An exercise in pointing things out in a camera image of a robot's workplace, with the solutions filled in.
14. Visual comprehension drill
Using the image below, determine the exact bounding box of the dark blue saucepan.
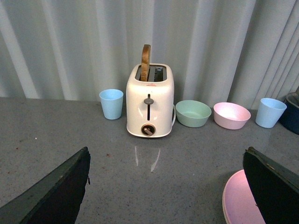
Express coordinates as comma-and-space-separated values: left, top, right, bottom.
279, 92, 299, 134

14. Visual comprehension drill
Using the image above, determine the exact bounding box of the light blue cup left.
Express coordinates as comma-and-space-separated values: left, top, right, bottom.
99, 89, 123, 120

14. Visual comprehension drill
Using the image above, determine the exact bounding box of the light blue cup right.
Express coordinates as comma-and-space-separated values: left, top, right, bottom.
255, 98, 287, 128

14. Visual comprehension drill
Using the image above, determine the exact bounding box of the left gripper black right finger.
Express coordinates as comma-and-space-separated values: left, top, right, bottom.
242, 147, 299, 224

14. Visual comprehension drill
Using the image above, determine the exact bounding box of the bread slice in toaster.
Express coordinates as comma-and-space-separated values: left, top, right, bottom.
140, 44, 151, 82

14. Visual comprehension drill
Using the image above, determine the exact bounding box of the cream white toaster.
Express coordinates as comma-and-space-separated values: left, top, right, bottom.
126, 63, 176, 138

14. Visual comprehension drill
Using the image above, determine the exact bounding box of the grey curtain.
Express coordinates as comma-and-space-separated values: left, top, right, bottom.
0, 0, 299, 109

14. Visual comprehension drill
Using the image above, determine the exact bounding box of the white toaster cable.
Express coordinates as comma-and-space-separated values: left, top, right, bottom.
170, 105, 177, 128

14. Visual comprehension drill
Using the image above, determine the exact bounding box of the pink plate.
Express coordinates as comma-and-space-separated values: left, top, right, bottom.
225, 169, 265, 224

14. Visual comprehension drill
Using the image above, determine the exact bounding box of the green bowl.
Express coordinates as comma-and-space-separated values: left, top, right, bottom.
175, 100, 212, 128

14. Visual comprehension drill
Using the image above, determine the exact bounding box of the light blue cup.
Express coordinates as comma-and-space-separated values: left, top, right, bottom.
99, 89, 123, 120
255, 98, 287, 128

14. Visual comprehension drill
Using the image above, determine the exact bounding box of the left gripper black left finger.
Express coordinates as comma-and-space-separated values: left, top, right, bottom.
0, 147, 91, 224

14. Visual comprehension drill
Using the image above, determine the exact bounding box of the pink bowl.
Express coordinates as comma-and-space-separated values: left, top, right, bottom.
213, 102, 251, 130

